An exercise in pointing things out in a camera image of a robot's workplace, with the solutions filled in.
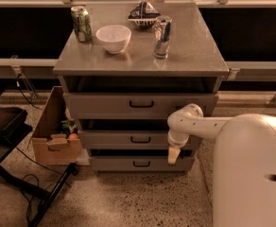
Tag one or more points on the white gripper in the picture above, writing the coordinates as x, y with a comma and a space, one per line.
177, 141

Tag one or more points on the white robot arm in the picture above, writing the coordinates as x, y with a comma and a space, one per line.
244, 165

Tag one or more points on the grey drawer cabinet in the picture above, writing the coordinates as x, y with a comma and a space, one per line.
193, 65

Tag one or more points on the grey top drawer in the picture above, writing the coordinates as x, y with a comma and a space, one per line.
133, 106

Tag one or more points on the orange fruit in box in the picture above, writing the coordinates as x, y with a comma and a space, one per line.
73, 136

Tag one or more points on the cardboard box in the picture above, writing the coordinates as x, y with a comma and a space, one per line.
50, 144

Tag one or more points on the silver blue energy drink can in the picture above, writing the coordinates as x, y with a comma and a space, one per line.
162, 30

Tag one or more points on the white bowl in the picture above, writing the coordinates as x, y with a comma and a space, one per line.
114, 38

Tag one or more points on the dark chip bag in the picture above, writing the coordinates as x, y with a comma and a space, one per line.
144, 15

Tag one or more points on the green soda can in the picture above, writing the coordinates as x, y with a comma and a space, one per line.
81, 23

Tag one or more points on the black stand with tray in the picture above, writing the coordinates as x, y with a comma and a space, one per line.
13, 131

